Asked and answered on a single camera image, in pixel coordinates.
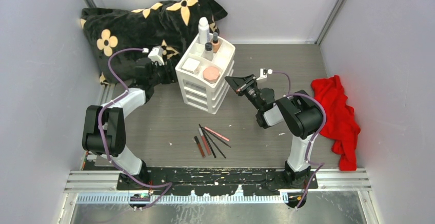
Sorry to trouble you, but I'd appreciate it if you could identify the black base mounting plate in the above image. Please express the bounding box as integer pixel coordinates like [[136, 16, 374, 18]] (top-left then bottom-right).
[[116, 167, 319, 198]]

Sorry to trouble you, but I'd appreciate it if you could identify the pink makeup pencil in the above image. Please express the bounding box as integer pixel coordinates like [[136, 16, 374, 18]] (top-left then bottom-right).
[[204, 127, 230, 141]]

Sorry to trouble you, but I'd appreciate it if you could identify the white spray bottle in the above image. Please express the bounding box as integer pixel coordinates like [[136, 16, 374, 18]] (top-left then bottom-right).
[[198, 17, 210, 45]]

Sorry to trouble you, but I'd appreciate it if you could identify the small cream box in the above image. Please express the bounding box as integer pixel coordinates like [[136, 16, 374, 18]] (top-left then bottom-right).
[[181, 58, 201, 75]]

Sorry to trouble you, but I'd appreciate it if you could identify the dark red lip gloss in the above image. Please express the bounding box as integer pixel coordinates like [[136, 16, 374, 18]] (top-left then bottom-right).
[[194, 136, 206, 158]]

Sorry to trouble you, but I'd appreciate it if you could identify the beige foundation bottle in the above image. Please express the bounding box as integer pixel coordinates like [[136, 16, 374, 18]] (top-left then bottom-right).
[[211, 32, 221, 53]]

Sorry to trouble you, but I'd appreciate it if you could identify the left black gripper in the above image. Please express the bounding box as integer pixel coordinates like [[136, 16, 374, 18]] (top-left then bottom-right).
[[149, 59, 184, 87]]

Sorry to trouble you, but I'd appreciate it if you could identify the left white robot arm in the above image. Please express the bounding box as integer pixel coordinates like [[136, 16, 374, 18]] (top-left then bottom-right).
[[82, 57, 177, 190]]

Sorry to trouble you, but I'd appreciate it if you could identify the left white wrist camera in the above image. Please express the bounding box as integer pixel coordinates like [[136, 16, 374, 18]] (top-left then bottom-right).
[[147, 46, 165, 66]]

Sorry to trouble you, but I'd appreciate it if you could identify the white plastic drawer organizer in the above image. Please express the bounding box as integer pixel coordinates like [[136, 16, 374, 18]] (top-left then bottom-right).
[[175, 36, 235, 114]]

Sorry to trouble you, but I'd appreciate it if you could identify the red lip gloss tube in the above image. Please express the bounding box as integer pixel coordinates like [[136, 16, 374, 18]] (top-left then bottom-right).
[[199, 127, 212, 155]]

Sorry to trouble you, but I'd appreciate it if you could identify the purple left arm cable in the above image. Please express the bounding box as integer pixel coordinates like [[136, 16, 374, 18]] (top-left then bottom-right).
[[97, 48, 174, 211]]

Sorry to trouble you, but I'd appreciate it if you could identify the red cloth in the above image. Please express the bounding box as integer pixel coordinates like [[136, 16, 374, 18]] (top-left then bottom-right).
[[311, 75, 361, 171]]

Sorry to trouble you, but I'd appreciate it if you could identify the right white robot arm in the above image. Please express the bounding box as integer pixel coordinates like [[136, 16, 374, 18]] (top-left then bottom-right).
[[225, 74, 326, 189]]

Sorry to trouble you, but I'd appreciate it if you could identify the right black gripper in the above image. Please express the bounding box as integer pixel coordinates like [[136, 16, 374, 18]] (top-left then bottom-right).
[[224, 74, 263, 112]]

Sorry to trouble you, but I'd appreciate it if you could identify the black cap clear bottle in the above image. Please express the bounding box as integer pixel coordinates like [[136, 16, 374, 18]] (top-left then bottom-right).
[[202, 42, 213, 61]]

